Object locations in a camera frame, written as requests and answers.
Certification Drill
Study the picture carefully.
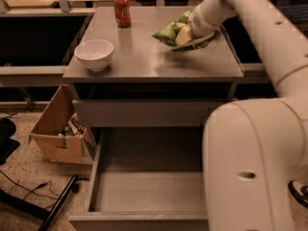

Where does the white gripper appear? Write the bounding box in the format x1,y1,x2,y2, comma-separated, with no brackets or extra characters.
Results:
171,5,218,52

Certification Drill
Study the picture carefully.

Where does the green jalapeno chip bag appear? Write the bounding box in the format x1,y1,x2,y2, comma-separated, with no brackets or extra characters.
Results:
152,9,193,48

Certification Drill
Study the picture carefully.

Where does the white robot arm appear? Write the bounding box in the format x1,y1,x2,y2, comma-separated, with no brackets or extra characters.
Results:
190,0,308,231

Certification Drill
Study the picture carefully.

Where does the grey drawer cabinet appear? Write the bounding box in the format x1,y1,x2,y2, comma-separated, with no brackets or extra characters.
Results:
63,6,244,231

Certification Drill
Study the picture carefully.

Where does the closed top drawer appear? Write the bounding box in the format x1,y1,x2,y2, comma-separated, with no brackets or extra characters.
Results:
73,99,224,127

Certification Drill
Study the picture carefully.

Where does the open middle drawer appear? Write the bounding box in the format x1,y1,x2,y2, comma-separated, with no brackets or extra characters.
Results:
69,127,209,231

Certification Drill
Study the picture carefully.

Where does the orange soda can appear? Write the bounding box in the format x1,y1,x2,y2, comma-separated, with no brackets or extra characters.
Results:
114,0,131,28

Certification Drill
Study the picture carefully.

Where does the white bowl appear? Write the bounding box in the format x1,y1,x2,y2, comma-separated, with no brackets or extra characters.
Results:
74,39,115,71

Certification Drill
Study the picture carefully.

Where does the cardboard box with items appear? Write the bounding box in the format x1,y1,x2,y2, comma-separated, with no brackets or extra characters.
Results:
29,85,95,165

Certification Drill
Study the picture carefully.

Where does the black office chair base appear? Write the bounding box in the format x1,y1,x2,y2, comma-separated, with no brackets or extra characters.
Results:
0,117,20,165

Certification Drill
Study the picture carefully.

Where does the black metal stand leg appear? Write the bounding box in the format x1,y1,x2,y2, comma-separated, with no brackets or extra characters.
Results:
0,175,80,231

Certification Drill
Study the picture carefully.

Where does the black cable on floor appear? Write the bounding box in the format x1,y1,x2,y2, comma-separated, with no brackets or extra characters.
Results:
0,169,62,210

